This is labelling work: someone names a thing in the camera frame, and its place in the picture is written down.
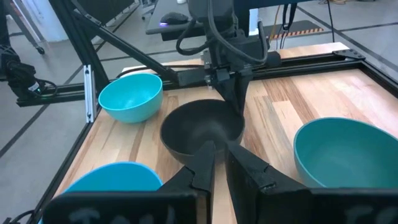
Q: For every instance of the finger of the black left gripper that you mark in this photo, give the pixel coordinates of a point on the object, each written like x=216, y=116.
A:
x=228, y=90
x=244, y=90

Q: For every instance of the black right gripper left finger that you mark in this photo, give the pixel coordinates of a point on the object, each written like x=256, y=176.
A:
x=124, y=208

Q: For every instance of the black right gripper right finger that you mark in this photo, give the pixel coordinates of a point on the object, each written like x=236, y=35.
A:
x=280, y=205

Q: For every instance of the blue plastic bowl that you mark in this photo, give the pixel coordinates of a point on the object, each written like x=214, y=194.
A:
x=118, y=179

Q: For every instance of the black plastic bowl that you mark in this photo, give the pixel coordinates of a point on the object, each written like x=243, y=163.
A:
x=192, y=124

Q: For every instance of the light turquoise plastic bowl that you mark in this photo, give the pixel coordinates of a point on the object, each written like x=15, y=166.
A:
x=130, y=96

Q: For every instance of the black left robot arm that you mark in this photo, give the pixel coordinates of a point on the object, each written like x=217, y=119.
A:
x=199, y=12

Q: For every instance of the computer monitor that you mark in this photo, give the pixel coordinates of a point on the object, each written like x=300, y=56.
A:
x=273, y=3

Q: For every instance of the black yellow striped floor strip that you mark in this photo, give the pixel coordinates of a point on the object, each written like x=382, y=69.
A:
x=298, y=29

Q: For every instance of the black computer mouse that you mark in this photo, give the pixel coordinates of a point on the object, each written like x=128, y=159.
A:
x=174, y=18

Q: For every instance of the grey computer desk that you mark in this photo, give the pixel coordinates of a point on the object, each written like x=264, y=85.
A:
x=155, y=18

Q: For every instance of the black device with green light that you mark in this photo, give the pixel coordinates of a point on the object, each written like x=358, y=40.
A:
x=18, y=74

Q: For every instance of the grey stand leg with caster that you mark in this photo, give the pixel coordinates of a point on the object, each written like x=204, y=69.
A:
x=25, y=28

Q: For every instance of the silver aluminium bracket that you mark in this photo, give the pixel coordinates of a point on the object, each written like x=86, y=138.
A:
x=89, y=93

